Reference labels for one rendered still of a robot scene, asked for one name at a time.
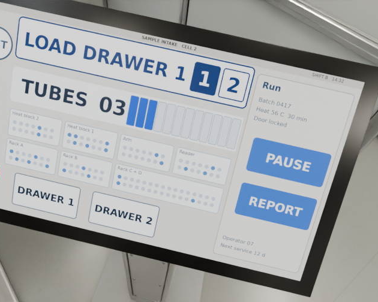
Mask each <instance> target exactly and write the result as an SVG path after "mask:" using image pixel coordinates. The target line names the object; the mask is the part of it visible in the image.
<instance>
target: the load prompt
mask: <svg viewBox="0 0 378 302"><path fill-rule="evenodd" d="M14 58H17V59H22V60H26V61H30V62H35V63H39V64H44V65H48V66H52V67H57V68H62V69H65V70H70V71H75V72H78V73H84V74H89V75H92V76H97V77H102V78H107V79H110V80H115V81H120V82H123V83H128V84H133V85H137V86H141V87H147V88H150V89H155V90H160V91H163V92H168V93H174V94H177V95H182V96H187V97H190V98H195V99H200V100H203V101H208V102H213V103H216V104H221V105H226V106H230V107H235V108H240V109H243V110H246V108H247V104H248V99H249V96H250V92H251V88H252V85H253V80H254V76H255V73H256V67H251V66H248V65H243V64H237V63H234V62H229V61H224V60H221V59H216V58H210V57H207V56H202V55H197V54H194V53H189V52H183V51H180V50H175V49H170V48H167V47H162V46H156V45H153V44H148V43H143V42H139V41H134V40H129V39H126V38H121V37H116V36H112V35H107V34H102V33H99V32H94V31H88V30H85V29H80V28H75V27H71V26H66V25H61V24H58V23H53V22H48V21H44V20H39V19H34V18H30V17H25V16H20V15H19V21H18V27H17V37H16V48H15V54H14Z"/></svg>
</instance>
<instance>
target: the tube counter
mask: <svg viewBox="0 0 378 302"><path fill-rule="evenodd" d="M95 120H99V121H103V122H107V123H112V124H115V125H121V126H126V127H129V128H134V129H138V130H142V131H146V132H151V133H154V134H160V135H165V136H168V137H173V138H177V139H181V140H185V141H190V142H194V143H199V144H204V145H207V146H212V147H216V148H220V149H224V150H229V151H233V152H235V150H236V146H237V143H238V139H239V135H240V131H241V127H242V123H243V120H244V118H243V117H238V116H232V115H229V114H224V113H219V112H216V111H211V110H206V109H203V108H198V107H193V106H190V105H185V104H180V103H176V102H171V101H166V100H163V99H158V98H153V97H150V96H145V95H140V94H136V93H131V92H127V91H123V90H118V89H114V88H110V87H105V86H100V92H99V96H98V103H97V111H96V115H95Z"/></svg>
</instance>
